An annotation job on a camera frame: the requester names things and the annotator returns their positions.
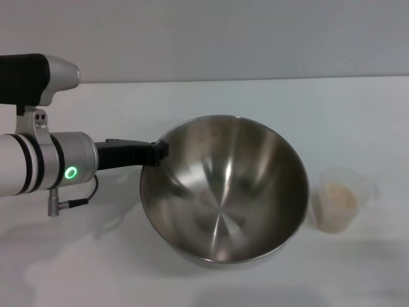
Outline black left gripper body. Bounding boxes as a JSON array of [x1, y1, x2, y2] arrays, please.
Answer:
[[95, 142, 151, 172]]

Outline stainless steel mixing bowl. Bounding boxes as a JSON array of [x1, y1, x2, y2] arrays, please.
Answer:
[[139, 114, 310, 269]]

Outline white rice grains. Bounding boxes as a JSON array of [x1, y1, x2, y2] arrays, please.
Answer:
[[319, 181, 358, 233]]

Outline clear plastic measuring cup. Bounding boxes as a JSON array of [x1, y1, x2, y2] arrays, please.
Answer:
[[311, 166, 381, 235]]

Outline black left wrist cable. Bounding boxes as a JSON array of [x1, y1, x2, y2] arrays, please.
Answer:
[[57, 174, 99, 205]]

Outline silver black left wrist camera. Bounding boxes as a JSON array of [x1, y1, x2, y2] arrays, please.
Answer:
[[0, 53, 81, 145]]

